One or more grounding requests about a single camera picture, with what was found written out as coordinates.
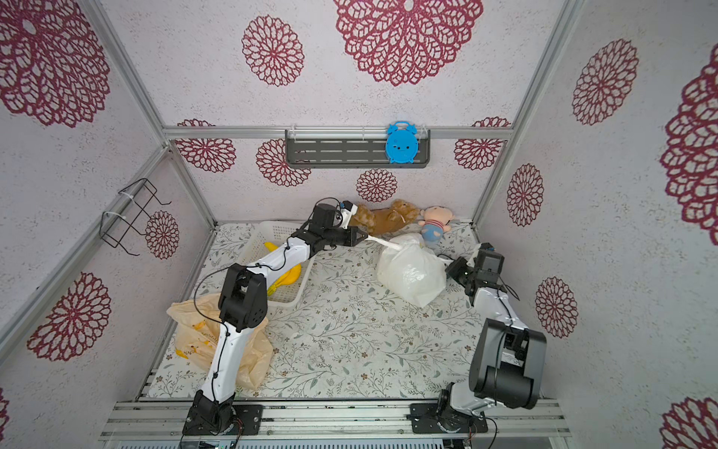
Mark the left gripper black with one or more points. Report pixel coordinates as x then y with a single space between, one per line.
351 239

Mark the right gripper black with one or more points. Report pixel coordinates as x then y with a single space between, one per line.
459 269

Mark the white plastic bag lemon print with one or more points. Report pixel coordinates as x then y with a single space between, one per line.
409 269

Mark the orange-yellow banana bunch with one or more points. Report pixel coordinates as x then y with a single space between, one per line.
288 278

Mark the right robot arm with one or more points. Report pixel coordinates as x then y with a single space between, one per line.
508 363

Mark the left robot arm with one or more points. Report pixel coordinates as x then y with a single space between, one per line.
243 307

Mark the brown teddy bear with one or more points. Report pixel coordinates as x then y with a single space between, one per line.
387 220

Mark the pink doll blue outfit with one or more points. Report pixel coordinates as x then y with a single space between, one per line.
435 222

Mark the white perforated plastic basket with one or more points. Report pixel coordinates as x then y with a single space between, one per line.
277 233

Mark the blue alarm clock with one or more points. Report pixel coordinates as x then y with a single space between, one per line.
402 144

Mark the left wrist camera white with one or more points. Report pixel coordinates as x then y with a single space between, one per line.
347 211

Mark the grey wall shelf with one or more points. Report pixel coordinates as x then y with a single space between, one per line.
362 152

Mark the black wire wall rack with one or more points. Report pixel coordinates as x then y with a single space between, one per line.
116 225

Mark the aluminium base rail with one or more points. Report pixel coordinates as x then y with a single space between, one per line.
336 419

